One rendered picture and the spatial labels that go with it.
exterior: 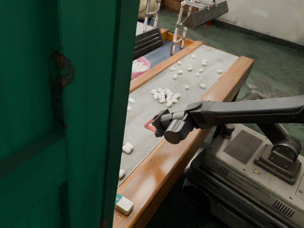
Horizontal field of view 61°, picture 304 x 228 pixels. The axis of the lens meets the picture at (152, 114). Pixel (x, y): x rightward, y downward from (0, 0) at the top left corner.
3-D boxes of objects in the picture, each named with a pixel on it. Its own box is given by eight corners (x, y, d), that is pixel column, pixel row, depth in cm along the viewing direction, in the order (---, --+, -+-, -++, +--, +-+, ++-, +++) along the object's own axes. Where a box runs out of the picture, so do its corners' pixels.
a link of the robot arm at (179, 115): (197, 118, 88) (190, 105, 86) (191, 131, 84) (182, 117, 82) (181, 121, 93) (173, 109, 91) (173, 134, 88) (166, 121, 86)
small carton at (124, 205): (133, 206, 77) (134, 203, 76) (126, 215, 75) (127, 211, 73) (117, 197, 79) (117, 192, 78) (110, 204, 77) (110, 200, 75)
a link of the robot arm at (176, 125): (214, 121, 84) (202, 100, 81) (203, 144, 77) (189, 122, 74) (184, 127, 92) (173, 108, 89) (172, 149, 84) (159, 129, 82)
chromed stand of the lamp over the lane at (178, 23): (200, 66, 190) (219, 3, 164) (189, 75, 176) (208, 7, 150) (178, 57, 197) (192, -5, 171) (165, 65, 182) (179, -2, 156)
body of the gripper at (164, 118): (149, 121, 89) (166, 118, 85) (163, 109, 97) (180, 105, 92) (157, 138, 91) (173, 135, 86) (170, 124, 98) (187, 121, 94)
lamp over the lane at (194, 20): (228, 12, 184) (231, 2, 179) (194, 30, 137) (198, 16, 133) (217, 9, 186) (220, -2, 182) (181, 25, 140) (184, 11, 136)
